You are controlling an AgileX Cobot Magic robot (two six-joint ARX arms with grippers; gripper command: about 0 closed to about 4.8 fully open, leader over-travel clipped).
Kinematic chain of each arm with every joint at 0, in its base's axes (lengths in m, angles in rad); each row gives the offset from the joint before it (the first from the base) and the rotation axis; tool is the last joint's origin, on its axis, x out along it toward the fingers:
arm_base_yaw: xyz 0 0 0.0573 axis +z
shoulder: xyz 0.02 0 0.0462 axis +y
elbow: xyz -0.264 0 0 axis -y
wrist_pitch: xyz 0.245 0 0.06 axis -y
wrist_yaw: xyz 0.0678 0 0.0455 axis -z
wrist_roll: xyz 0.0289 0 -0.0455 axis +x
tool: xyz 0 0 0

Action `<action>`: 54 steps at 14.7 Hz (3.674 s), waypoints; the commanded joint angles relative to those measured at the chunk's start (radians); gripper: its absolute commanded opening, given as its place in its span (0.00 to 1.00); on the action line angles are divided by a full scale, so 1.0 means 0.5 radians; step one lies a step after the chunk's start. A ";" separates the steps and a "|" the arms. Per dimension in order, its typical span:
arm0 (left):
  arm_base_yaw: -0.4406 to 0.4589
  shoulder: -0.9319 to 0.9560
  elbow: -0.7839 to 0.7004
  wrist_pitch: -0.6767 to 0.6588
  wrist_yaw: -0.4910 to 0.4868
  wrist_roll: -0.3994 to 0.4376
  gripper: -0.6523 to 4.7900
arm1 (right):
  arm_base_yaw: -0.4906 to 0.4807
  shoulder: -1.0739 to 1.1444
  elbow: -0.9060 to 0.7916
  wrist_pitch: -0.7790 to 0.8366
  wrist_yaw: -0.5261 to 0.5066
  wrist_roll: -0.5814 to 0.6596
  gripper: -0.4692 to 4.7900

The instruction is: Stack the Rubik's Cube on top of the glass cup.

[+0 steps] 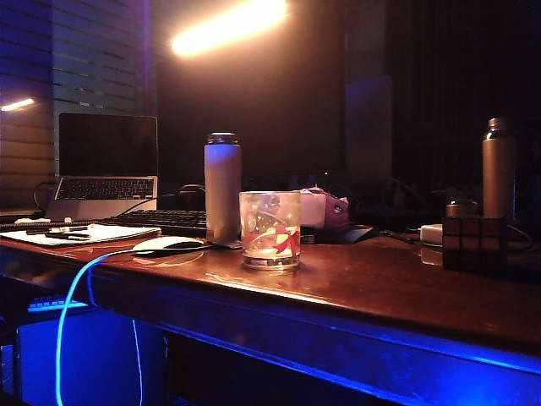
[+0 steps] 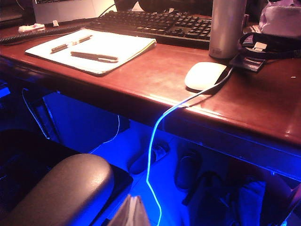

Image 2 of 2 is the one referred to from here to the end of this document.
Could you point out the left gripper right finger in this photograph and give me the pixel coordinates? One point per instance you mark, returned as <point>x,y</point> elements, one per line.
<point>141,216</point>

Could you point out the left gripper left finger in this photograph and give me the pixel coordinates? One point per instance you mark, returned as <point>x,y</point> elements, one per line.
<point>125,214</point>

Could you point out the black and white shoe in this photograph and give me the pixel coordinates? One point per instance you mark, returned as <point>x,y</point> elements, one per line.
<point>141,164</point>

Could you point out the grey chair armrest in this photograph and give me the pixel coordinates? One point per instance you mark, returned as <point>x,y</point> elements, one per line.
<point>70,183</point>

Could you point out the dark slipper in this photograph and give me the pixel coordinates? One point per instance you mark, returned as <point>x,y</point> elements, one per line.
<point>188,169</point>

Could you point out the dark fabric bag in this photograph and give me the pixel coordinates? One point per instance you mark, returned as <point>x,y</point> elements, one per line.
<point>211,200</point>

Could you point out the white computer tower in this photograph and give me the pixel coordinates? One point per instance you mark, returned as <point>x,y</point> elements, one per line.
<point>82,122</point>

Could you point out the black chair seat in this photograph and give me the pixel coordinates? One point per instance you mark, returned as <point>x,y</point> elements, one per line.
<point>23,160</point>

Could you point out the white computer mouse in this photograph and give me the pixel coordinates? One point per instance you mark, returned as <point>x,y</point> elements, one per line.
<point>202,75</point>

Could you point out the black pen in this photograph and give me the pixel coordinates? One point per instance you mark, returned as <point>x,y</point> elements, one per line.
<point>89,55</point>

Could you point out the white paper notepad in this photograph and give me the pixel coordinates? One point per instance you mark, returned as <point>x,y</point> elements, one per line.
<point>113,47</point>

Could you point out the silver pen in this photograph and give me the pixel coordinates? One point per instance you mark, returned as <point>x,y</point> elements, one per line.
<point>58,48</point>

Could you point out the dark card holder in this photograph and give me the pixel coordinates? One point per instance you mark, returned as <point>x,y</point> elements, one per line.
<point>249,64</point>

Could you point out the black computer keyboard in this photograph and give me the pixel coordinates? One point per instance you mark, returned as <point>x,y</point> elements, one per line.
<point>152,23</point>

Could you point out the small white plug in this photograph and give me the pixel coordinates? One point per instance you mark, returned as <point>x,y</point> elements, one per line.
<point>55,23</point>

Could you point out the white insulated bottle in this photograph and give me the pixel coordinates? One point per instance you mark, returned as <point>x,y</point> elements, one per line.
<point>225,28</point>

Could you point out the small white usb stick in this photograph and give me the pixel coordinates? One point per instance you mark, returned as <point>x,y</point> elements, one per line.
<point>259,46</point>

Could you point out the crumpled white tissue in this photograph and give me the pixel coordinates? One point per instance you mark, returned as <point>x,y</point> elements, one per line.
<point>30,27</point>

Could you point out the white tissue pack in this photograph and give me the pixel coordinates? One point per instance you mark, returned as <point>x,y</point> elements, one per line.
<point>282,21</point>

